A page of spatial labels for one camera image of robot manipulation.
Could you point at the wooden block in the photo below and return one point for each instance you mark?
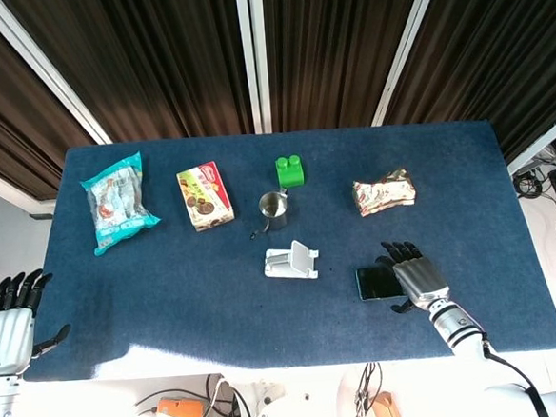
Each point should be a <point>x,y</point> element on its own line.
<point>387,411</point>

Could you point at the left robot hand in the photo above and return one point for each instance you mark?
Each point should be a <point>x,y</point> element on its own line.
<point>7,332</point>

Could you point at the dark brown curtain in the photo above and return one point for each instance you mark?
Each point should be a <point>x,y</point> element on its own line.
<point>153,60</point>
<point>496,50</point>
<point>4,118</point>
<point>338,47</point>

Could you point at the green toy building block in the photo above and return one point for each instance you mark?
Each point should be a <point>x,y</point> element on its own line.
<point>291,175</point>

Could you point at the chocolate cookie box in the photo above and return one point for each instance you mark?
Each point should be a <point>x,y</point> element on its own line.
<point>205,197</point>

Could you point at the crumpled gold red wrapper packet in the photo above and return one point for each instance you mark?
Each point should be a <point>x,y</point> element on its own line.
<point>384,194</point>

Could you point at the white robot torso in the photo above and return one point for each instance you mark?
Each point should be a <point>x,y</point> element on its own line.
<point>292,415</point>

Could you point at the teal snack bag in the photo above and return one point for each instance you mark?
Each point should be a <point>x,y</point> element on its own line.
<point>115,205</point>

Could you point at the white double frame post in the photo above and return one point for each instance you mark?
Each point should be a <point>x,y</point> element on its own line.
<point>253,53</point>

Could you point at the stainless steel cup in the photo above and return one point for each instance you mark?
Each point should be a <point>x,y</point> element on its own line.
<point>278,218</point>

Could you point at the orange plastic block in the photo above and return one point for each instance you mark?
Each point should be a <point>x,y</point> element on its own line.
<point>180,408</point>

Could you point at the blue table cloth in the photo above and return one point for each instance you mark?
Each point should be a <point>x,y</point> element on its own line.
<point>169,297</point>

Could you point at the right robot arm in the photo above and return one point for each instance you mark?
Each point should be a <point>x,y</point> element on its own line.
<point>458,329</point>

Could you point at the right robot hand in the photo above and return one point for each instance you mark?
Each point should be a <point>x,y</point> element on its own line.
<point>419,277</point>

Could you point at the white phone stand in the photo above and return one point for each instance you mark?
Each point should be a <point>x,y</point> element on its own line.
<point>282,268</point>

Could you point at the black smartphone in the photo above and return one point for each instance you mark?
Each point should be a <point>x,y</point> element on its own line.
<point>376,283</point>

